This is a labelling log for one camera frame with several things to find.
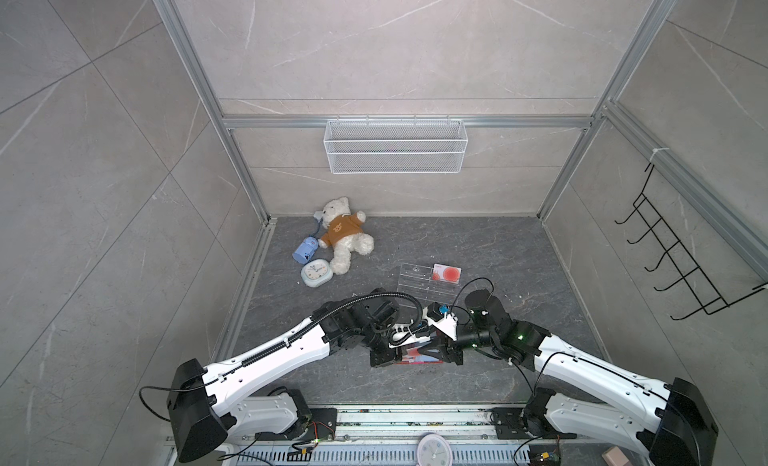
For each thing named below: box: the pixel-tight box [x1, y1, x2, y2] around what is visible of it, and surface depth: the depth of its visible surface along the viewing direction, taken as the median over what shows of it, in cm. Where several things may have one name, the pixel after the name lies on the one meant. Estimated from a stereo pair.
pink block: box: [602, 446, 631, 466], surface depth 69 cm
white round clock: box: [416, 433, 453, 466], surface depth 70 cm
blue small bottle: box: [292, 236, 319, 265], surface depth 106 cm
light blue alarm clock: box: [300, 258, 333, 288], surface depth 102 cm
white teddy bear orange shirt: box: [313, 196, 375, 275], surface depth 106 cm
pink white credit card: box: [432, 263, 462, 284], surface depth 94 cm
